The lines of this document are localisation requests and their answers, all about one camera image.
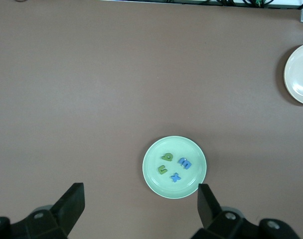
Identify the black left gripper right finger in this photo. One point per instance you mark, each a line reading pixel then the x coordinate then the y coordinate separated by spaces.
pixel 210 214

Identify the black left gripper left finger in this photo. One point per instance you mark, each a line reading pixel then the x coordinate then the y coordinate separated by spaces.
pixel 69 209

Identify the blue foam letter x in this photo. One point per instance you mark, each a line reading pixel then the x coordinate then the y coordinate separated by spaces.
pixel 176 177

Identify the blue foam letter m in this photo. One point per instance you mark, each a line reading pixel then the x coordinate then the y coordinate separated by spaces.
pixel 185 163

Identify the green foam letter u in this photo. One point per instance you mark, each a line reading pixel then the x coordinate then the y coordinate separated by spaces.
pixel 162 169

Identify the green foam letter q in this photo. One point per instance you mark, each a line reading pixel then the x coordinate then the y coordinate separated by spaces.
pixel 167 157

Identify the green plate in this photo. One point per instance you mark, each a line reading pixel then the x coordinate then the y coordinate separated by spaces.
pixel 174 147

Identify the beige plate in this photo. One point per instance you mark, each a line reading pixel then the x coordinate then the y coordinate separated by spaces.
pixel 301 74

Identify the brown table mat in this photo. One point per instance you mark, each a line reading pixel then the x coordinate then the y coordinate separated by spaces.
pixel 91 87

